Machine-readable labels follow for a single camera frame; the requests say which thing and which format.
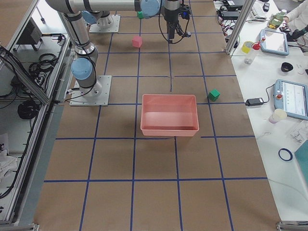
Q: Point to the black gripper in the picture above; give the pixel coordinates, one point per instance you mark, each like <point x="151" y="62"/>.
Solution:
<point x="170" y="14"/>

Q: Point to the green cube near base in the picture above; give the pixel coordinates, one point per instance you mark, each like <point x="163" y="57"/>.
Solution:
<point x="140" y="14"/>

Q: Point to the pink cube centre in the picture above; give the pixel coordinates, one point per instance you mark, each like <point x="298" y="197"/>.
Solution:
<point x="137" y="41"/>

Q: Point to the yellow tape roll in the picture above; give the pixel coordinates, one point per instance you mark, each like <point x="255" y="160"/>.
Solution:
<point x="246" y="47"/>

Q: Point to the green cube near bin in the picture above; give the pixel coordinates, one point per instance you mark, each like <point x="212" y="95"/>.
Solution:
<point x="213" y="95"/>

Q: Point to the pink plastic bin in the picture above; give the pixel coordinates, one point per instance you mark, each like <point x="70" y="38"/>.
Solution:
<point x="169" y="115"/>

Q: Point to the teach pendant far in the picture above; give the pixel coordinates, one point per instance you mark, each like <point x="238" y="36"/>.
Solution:
<point x="274" y="42"/>

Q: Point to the teach pendant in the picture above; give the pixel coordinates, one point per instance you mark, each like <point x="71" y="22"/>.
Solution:
<point x="274" y="42"/>
<point x="292" y="98"/>

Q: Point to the black power adapter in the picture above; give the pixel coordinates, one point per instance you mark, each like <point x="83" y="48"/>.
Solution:
<point x="254" y="102"/>

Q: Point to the paper cup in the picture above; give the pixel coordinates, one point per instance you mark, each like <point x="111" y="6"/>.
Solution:
<point x="277" y="116"/>

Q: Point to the teach pendant near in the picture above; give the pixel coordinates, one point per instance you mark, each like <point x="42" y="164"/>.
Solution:
<point x="292" y="98"/>

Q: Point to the white cloth rag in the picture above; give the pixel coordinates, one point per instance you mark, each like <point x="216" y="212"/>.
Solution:
<point x="8" y="163"/>

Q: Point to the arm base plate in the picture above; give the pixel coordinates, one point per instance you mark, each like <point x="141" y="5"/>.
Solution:
<point x="94" y="29"/>
<point x="99" y="95"/>

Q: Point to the aluminium frame post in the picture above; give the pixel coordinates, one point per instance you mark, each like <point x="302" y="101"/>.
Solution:
<point x="239" y="25"/>

